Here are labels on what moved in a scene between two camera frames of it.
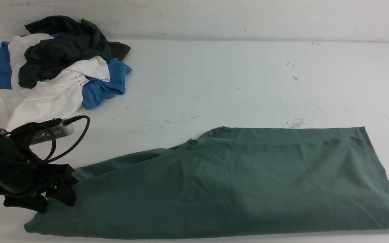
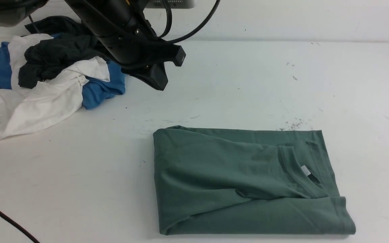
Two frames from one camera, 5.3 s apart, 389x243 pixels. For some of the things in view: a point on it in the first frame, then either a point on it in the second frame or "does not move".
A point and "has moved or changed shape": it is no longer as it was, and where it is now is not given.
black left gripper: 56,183 -> 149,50
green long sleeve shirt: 233,180 has moved or changed shape
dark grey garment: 73,41 does not move
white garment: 57,98 does not move
